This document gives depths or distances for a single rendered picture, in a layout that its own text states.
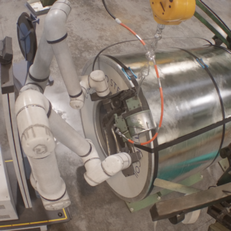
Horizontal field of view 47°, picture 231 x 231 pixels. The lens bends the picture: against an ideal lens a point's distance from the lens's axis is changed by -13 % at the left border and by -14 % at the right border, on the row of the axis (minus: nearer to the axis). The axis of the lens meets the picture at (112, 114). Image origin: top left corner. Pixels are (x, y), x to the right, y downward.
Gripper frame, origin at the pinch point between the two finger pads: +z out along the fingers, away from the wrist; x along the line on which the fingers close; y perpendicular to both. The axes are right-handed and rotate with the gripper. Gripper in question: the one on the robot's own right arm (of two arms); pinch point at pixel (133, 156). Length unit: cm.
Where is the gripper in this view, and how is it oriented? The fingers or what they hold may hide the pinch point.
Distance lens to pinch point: 169.1
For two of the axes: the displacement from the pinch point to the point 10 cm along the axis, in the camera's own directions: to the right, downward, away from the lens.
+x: -8.8, 3.3, 3.4
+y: -3.0, -9.4, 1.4
